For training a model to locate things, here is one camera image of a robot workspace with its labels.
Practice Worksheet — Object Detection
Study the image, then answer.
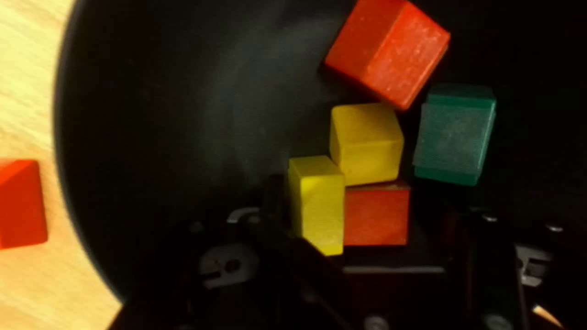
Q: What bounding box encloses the red wooden block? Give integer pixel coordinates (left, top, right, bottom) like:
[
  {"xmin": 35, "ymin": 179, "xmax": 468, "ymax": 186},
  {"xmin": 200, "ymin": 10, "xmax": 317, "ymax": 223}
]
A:
[
  {"xmin": 343, "ymin": 182, "xmax": 413, "ymax": 248},
  {"xmin": 323, "ymin": 0, "xmax": 453, "ymax": 114},
  {"xmin": 0, "ymin": 158, "xmax": 50, "ymax": 252}
]

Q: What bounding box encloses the yellow wooden block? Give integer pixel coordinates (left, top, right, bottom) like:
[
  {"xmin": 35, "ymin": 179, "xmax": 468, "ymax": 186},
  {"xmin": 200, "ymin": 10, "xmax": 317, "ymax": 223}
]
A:
[
  {"xmin": 286, "ymin": 155, "xmax": 349, "ymax": 259},
  {"xmin": 328, "ymin": 102, "xmax": 405, "ymax": 188}
]

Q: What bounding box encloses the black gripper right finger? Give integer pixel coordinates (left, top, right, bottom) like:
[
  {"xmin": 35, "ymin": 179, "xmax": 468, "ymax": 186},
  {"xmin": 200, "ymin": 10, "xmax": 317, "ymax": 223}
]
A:
[{"xmin": 444, "ymin": 206, "xmax": 587, "ymax": 330}]

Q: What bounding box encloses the green wooden block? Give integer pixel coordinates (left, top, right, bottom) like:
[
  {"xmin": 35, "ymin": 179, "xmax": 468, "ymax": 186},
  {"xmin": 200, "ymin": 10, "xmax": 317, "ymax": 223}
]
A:
[{"xmin": 411, "ymin": 83, "xmax": 499, "ymax": 190}]

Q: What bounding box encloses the black bowl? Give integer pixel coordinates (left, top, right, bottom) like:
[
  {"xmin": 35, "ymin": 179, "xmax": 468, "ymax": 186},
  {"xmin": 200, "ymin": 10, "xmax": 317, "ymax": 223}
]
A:
[{"xmin": 53, "ymin": 0, "xmax": 587, "ymax": 330}]

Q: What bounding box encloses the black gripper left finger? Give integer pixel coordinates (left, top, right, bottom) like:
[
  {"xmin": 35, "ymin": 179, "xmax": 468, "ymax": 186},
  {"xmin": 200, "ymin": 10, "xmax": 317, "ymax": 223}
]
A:
[{"xmin": 121, "ymin": 173, "xmax": 345, "ymax": 330}]

